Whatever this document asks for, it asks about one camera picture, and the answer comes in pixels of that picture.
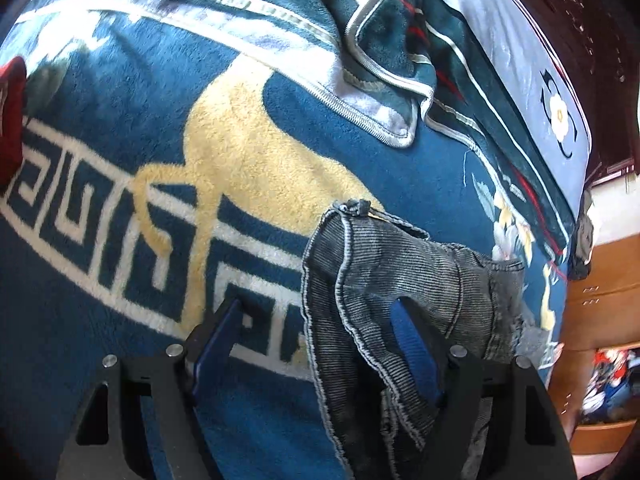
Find wooden wardrobe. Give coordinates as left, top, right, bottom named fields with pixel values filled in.
left=547, top=157, right=640, bottom=458

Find pile of dark clothes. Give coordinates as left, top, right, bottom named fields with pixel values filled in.
left=572, top=187, right=597, bottom=282

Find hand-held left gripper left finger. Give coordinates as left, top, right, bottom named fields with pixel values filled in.
left=55, top=297, right=247, bottom=480

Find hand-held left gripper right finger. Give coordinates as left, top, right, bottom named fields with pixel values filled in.
left=390, top=297, right=578, bottom=480

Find blue pillow with flower logo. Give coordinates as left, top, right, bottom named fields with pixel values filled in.
left=342, top=0, right=593, bottom=273

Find blue printed fleece blanket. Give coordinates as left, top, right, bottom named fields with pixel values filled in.
left=0, top=0, right=572, bottom=480

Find carved dark wooden headboard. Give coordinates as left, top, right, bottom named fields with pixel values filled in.
left=492, top=0, right=640, bottom=181

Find grey denim pants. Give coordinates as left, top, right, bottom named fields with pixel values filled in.
left=300, top=199, right=532, bottom=480

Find red garment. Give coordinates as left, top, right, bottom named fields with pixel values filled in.
left=0, top=56, right=28, bottom=192

